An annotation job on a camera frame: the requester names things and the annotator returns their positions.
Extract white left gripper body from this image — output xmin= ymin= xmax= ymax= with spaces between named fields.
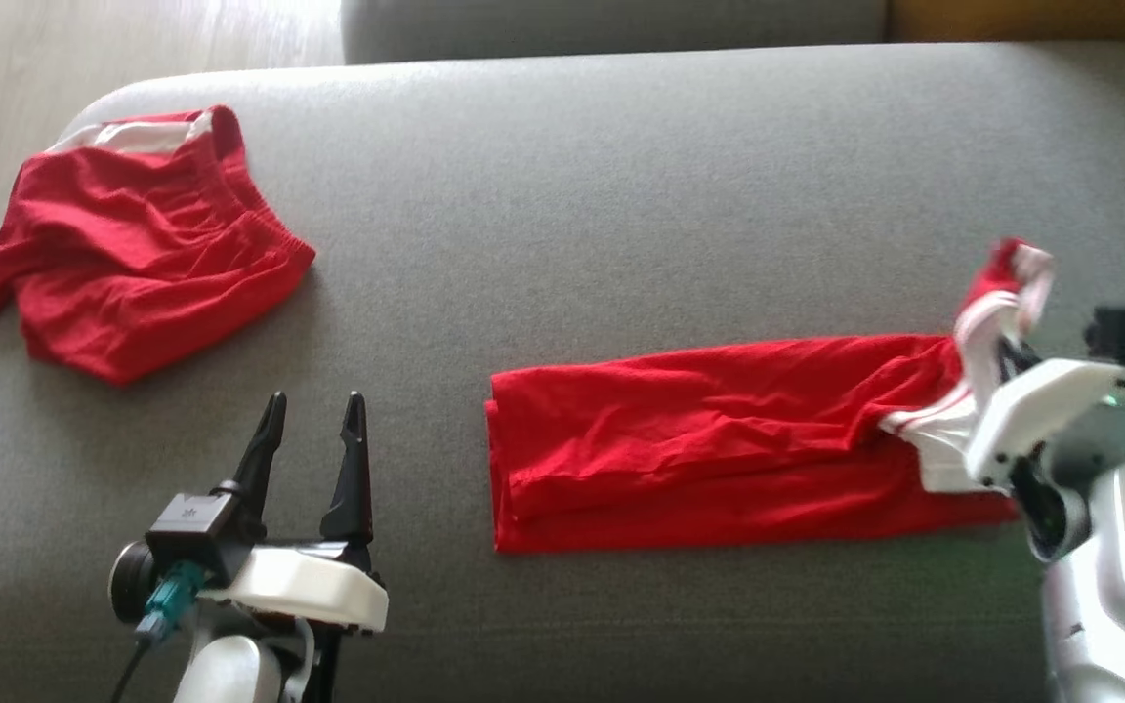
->
xmin=199 ymin=537 xmax=390 ymax=636

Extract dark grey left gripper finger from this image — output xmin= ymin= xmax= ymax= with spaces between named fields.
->
xmin=320 ymin=393 xmax=375 ymax=572
xmin=213 ymin=393 xmax=288 ymax=523

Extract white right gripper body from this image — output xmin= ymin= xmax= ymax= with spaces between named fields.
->
xmin=965 ymin=356 xmax=1125 ymax=487

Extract red shorts with white stripes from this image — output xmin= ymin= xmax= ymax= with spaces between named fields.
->
xmin=484 ymin=237 xmax=1057 ymax=556

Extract large yellow back cushion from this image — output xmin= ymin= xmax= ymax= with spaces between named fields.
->
xmin=887 ymin=0 xmax=1125 ymax=44

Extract large grey sofa seat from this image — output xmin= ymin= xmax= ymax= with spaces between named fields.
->
xmin=0 ymin=41 xmax=1125 ymax=703

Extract grey sofa seat cushion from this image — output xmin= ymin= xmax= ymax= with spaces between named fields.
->
xmin=341 ymin=0 xmax=888 ymax=65

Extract left camera cable teal plug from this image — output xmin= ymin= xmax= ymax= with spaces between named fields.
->
xmin=108 ymin=559 xmax=210 ymax=703

